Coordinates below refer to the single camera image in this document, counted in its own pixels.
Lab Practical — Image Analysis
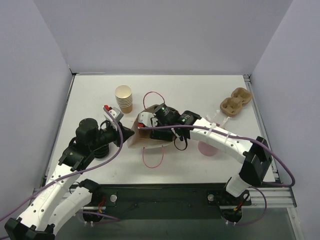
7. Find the cakes paper gift bag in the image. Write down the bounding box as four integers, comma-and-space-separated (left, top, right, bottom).
126, 91, 182, 169

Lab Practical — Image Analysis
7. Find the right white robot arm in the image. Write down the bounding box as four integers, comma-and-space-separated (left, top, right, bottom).
151, 103, 272, 204

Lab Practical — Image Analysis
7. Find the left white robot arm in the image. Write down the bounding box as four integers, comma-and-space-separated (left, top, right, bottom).
4, 118, 134, 240

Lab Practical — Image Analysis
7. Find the stack of black lids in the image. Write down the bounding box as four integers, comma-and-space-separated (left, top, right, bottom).
93, 144, 110, 159

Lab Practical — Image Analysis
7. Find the stack of brown paper cups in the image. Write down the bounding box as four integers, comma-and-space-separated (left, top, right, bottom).
114, 85, 133, 114

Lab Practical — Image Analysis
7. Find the pink cup holding straws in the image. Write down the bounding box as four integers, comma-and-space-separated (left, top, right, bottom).
198, 141, 219, 157

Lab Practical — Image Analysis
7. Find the brown pulp cup carrier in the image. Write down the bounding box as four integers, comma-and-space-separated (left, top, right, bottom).
220, 87, 253, 117

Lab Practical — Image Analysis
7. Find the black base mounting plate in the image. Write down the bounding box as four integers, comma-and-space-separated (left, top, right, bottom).
83, 183, 252, 222

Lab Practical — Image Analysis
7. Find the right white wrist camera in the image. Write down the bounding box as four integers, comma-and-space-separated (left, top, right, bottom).
137, 111, 158, 129

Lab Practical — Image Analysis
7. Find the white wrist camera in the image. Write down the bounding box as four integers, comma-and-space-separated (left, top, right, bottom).
137, 111, 158, 129
103, 105, 124, 124

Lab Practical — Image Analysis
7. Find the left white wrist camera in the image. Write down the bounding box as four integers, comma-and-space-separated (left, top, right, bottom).
103, 105, 124, 124

